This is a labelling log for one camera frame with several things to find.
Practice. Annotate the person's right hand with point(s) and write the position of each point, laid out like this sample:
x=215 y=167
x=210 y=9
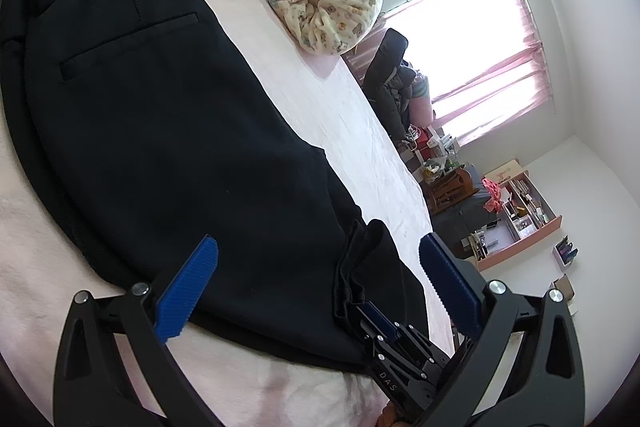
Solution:
x=390 y=418

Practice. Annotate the black pants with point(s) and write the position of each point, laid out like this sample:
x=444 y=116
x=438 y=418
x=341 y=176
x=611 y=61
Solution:
x=175 y=157

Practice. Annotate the pink bookshelf with books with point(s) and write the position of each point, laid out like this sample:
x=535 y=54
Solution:
x=525 y=212

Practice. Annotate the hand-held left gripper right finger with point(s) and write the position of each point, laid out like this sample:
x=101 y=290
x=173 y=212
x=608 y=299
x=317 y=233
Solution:
x=452 y=279

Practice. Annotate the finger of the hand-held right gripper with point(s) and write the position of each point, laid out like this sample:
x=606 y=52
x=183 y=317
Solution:
x=369 y=332
x=400 y=332

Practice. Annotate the small white box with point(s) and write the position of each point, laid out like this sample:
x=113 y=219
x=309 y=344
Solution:
x=566 y=252

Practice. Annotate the cluttered white desk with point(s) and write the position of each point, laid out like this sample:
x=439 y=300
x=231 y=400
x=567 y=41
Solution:
x=432 y=157

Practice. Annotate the pink bed blanket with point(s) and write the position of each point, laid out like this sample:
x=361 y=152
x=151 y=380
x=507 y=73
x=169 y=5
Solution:
x=325 y=97

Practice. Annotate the dark grey covered cabinet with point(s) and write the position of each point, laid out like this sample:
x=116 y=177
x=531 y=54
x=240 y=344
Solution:
x=462 y=219

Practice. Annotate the brown wooden chair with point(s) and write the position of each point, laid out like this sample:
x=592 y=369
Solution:
x=452 y=189

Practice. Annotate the red cloth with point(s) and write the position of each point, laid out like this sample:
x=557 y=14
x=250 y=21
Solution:
x=494 y=196

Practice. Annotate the pink cushion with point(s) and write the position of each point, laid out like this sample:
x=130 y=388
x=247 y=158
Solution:
x=421 y=109

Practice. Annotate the cardboard box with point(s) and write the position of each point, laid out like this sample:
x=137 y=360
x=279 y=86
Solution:
x=562 y=289

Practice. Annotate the black office chair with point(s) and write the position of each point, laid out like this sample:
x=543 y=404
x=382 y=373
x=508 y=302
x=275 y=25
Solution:
x=385 y=77

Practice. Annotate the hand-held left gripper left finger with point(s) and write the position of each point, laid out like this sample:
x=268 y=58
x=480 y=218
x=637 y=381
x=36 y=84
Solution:
x=187 y=289

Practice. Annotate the pink curtain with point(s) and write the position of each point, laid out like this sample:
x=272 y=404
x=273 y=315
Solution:
x=480 y=42

